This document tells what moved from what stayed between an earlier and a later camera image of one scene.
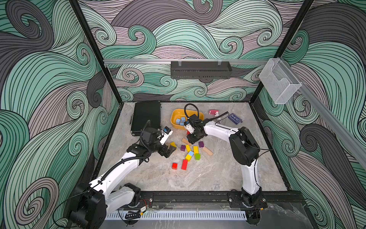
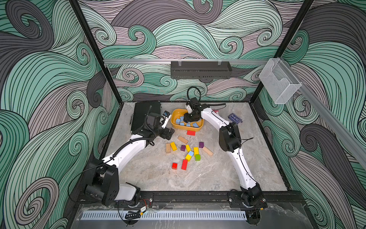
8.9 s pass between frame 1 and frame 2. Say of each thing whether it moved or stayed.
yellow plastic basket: stayed
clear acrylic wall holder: stayed
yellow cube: stayed
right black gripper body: moved
